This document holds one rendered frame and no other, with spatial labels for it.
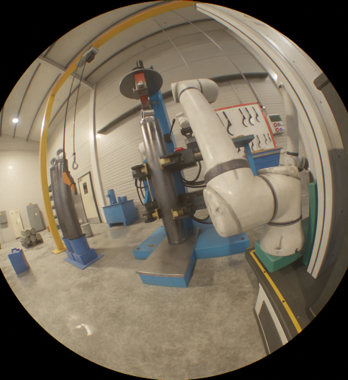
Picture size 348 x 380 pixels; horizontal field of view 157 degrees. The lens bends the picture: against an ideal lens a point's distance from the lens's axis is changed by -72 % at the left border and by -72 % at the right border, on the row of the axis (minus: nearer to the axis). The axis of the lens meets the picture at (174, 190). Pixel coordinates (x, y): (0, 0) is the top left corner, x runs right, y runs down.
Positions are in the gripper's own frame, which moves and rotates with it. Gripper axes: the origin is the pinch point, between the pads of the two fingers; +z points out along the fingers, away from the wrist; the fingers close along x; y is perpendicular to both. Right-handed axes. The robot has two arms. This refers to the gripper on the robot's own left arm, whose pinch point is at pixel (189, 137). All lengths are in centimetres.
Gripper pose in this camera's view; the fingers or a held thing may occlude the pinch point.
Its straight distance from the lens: 150.5
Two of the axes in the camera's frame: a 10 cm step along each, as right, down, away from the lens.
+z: 3.9, 4.8, 7.9
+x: 9.2, -2.2, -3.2
